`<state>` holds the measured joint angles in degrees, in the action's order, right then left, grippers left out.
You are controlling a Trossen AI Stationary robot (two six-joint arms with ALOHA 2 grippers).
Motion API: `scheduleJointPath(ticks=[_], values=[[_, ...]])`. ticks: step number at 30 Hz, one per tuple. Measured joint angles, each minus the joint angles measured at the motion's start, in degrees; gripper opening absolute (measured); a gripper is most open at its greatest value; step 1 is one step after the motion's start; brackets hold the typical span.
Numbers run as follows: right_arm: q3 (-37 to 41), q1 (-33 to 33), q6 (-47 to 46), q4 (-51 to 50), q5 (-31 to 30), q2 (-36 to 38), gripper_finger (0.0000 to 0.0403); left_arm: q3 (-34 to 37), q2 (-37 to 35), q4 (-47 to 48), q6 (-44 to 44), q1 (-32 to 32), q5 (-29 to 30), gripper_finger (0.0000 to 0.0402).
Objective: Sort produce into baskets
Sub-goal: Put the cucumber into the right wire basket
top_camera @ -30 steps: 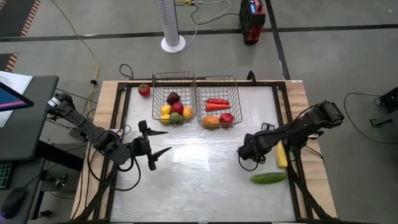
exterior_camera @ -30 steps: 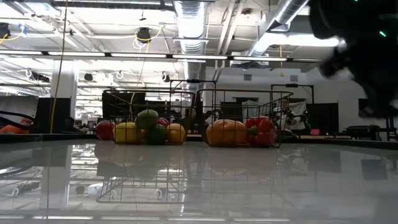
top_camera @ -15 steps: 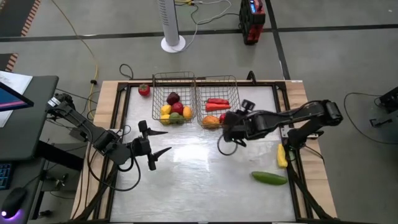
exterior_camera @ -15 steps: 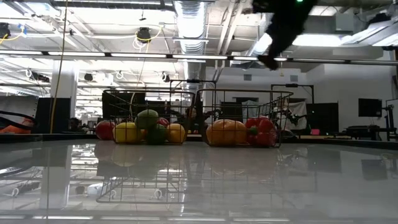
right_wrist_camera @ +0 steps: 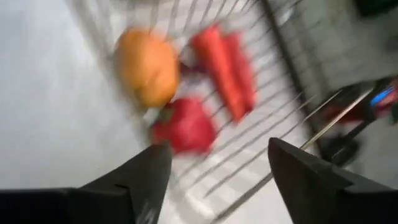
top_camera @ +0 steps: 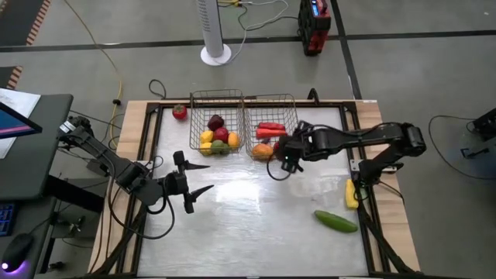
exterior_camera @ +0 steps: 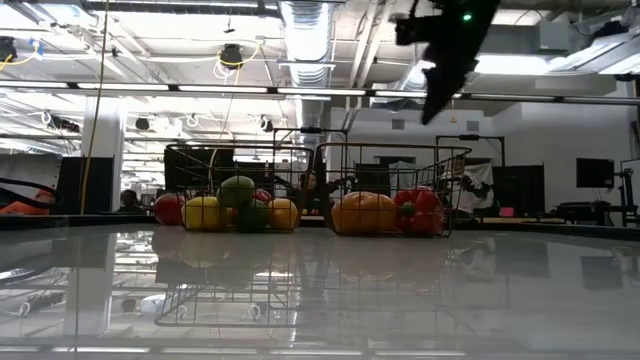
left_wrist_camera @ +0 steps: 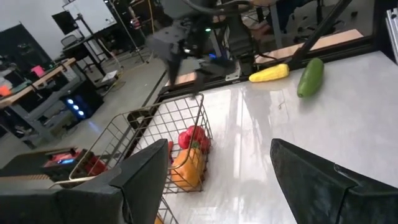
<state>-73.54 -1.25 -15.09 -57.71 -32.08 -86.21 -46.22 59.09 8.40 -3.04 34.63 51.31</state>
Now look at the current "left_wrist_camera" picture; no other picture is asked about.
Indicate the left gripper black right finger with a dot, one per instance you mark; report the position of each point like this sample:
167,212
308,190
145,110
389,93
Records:
323,193

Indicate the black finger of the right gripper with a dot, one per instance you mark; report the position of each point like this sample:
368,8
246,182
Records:
199,79
174,70

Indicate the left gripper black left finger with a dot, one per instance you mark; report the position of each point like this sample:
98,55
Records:
136,189

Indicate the orange yellow mango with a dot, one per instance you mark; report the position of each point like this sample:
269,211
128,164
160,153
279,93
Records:
158,220

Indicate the orange bell pepper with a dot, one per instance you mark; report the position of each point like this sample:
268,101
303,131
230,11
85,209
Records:
188,169

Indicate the red bell pepper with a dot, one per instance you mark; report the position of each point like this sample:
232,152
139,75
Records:
192,137

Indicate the yellow corn cob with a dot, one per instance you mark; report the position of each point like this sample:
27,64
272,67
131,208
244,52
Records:
269,73

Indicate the green cucumber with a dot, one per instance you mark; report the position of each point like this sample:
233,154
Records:
311,77

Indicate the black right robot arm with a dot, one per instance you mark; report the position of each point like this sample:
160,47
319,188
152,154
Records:
239,40

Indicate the red and black toolbox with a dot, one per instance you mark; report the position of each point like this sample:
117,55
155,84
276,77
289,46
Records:
90,165

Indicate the whiteboard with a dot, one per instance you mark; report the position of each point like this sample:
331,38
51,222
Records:
90,14

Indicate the black computer tower with lights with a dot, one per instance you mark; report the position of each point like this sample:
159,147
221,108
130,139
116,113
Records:
79,102

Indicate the black monitor on stand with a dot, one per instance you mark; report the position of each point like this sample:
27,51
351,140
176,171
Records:
65,21

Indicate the wooden top workbench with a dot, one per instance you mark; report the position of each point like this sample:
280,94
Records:
40,81

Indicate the pink item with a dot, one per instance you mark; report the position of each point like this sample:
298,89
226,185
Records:
38,71

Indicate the wooden table board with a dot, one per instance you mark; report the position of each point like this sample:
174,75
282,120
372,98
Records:
335,37

